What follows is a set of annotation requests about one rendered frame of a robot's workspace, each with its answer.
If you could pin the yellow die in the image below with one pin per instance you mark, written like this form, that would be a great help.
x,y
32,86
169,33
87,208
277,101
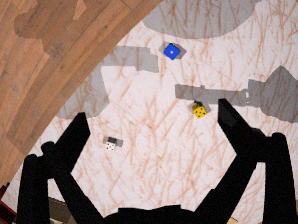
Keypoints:
x,y
199,110

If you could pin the tan square mat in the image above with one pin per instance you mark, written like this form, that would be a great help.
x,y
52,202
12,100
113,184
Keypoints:
x,y
232,221

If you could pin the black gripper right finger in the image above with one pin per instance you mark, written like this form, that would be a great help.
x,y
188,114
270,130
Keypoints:
x,y
279,202

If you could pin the blue die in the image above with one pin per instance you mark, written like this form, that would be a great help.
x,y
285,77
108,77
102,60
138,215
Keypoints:
x,y
171,51

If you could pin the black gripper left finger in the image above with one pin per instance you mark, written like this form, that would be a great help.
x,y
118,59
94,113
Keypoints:
x,y
33,202

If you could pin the white die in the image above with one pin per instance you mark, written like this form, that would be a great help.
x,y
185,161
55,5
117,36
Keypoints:
x,y
111,144

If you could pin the brown cardboard box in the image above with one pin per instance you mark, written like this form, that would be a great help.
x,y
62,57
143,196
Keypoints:
x,y
59,212

